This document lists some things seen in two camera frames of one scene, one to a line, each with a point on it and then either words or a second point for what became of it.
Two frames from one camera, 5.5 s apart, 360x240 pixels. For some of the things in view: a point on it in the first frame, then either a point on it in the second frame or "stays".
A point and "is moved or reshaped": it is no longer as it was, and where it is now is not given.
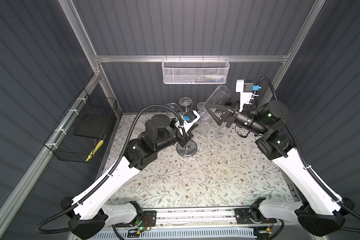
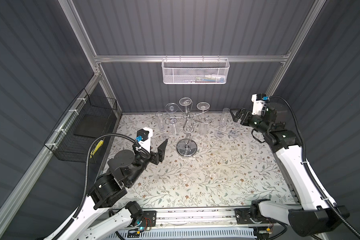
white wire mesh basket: (195, 71) stays
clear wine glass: (219, 97) is moved or reshaped
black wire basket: (77, 135) stays
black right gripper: (228, 116) -> (246, 114)
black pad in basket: (93, 126) stays
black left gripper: (183, 142) -> (155, 157)
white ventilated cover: (170, 234) stays
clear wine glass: (172, 106) stays
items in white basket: (207, 78) stays
